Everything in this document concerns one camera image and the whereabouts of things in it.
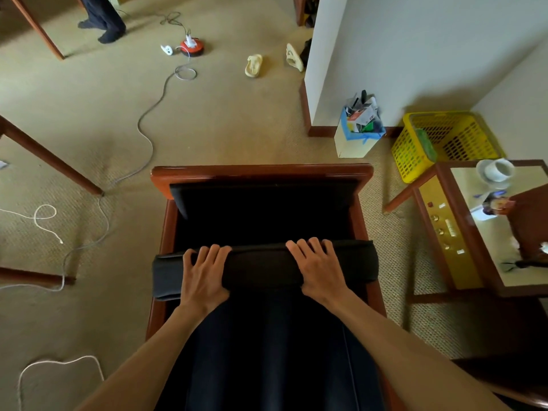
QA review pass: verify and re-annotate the person's left hand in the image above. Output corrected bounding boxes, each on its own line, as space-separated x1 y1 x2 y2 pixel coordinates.
179 245 233 315

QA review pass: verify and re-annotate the person's right hand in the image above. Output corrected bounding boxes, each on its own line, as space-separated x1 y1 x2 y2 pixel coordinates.
285 236 353 311

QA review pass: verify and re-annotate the black square cushion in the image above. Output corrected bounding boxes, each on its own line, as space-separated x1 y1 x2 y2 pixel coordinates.
152 239 380 301

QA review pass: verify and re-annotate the wooden armchair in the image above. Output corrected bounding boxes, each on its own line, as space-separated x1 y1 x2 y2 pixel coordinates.
145 163 405 411

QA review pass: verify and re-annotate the person's right forearm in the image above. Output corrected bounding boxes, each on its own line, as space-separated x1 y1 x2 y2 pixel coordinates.
329 288 514 411

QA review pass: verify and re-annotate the person's left forearm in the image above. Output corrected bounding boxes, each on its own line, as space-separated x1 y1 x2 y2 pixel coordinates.
75 301 223 411

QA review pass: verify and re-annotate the cream waste bin blue liner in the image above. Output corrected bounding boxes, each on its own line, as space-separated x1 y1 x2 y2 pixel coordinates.
333 106 387 159

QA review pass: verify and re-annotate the wooden side table brass panel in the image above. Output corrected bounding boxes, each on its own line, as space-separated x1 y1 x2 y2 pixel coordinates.
382 159 548 305

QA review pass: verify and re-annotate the yellow plastic basket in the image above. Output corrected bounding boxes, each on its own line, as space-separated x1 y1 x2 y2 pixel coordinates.
390 111 506 184

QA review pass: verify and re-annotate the green plastic bag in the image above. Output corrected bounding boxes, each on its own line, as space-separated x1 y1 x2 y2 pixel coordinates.
415 128 438 163

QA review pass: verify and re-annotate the white cup and saucer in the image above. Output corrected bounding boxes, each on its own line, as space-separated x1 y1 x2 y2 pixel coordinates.
476 159 514 191

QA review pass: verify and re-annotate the brown wooden desk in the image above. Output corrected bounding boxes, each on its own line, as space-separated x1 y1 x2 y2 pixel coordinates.
0 115 105 288

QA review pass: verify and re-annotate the white cup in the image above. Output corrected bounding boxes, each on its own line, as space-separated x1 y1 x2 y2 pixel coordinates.
482 158 516 183

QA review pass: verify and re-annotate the cream slipper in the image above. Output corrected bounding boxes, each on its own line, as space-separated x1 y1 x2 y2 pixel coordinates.
285 43 305 73
244 54 264 78

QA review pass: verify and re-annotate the reddish wooden table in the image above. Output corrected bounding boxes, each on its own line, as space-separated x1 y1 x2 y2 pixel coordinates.
8 0 66 61

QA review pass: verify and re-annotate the long white cable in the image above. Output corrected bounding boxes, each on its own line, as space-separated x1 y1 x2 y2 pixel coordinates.
17 355 105 411

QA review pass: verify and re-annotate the grey cable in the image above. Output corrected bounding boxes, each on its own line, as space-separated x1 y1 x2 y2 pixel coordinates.
0 46 199 292

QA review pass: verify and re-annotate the black tasselled cord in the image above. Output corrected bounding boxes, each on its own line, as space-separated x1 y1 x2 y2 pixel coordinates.
499 259 548 273

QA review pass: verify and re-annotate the red cable reel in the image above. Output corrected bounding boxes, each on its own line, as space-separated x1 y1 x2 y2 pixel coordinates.
179 33 205 58

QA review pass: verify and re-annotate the black cable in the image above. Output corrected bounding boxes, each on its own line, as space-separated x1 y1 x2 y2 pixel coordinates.
158 11 190 37

